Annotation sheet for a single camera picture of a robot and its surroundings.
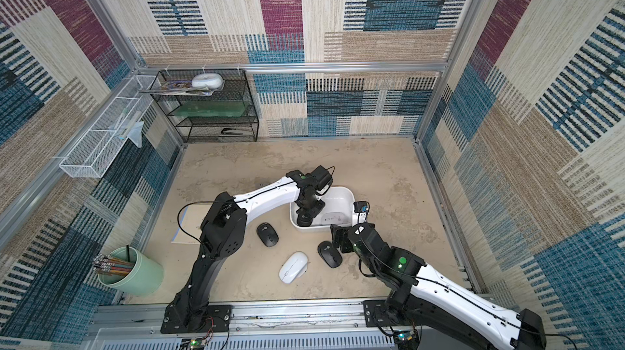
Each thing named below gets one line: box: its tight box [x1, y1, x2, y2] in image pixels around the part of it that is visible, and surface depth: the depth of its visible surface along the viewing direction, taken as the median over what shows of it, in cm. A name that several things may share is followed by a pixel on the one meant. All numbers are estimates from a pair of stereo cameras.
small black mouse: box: [317, 240, 343, 269], surface depth 86 cm
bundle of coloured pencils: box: [91, 253, 135, 276], surface depth 70 cm
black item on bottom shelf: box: [221, 127, 254, 136], surface depth 111 cm
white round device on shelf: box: [191, 72, 224, 91], surface depth 91 cm
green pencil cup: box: [97, 245, 165, 297], surface depth 73 cm
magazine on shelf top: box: [138, 79, 225, 97], surface depth 88 cm
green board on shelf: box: [169, 100, 247, 118], surface depth 101 cm
